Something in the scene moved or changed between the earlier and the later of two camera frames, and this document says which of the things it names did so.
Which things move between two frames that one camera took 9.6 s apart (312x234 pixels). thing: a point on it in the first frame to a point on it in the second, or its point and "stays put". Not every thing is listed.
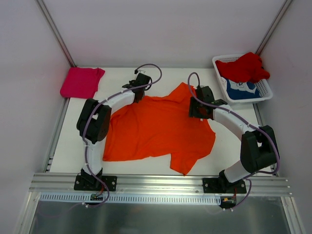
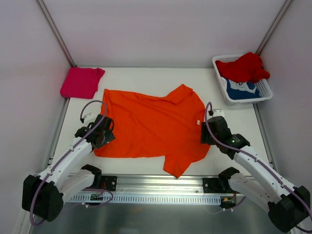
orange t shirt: (158, 126) stays put
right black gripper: (195, 110) to (204, 133)
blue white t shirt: (241, 90) stays put
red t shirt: (248, 68) stays put
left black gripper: (139, 95) to (107, 136)
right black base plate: (221, 185) stays put
